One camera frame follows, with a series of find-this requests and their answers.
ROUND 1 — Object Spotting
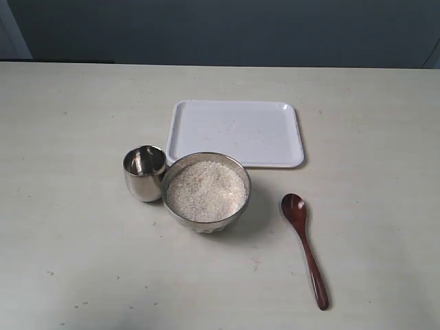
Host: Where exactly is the dark red wooden spoon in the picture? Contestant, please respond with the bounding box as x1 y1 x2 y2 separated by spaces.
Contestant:
280 193 330 311

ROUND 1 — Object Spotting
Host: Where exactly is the steel bowl of rice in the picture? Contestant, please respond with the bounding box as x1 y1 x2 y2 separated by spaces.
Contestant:
161 152 252 233

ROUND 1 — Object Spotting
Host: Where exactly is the small steel cup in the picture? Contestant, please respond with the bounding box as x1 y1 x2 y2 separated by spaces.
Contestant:
123 145 166 203

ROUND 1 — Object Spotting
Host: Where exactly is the white plastic tray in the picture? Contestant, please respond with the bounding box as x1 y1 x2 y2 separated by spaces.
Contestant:
166 100 305 168

